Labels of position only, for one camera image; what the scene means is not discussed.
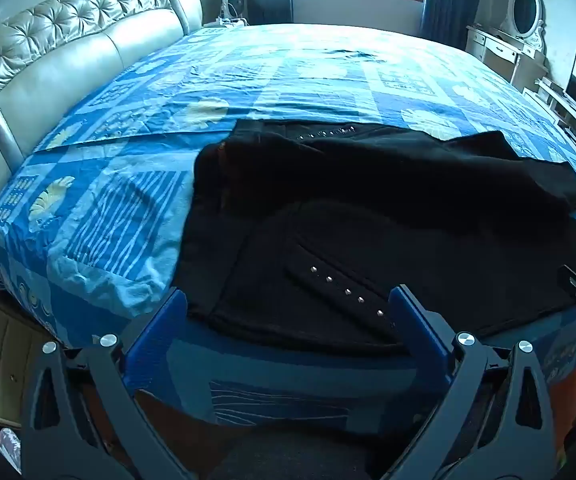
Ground beige leather bed frame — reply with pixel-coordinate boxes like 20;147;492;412
0;0;204;428

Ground white dressing table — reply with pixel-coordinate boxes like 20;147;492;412
465;25;550;92

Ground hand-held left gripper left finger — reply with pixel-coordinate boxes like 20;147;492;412
20;289;191;480

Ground blue patterned bedsheet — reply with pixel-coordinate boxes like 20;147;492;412
0;22;576;428

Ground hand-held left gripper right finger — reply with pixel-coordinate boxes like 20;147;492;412
383;285;561;480

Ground white television stand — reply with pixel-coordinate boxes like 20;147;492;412
535;77;576;162

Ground black pants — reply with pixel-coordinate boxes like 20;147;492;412
173;119;576;357

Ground oval dressing mirror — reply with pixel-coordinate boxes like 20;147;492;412
499;0;547;52

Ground white fan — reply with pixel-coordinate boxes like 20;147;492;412
220;0;245;24

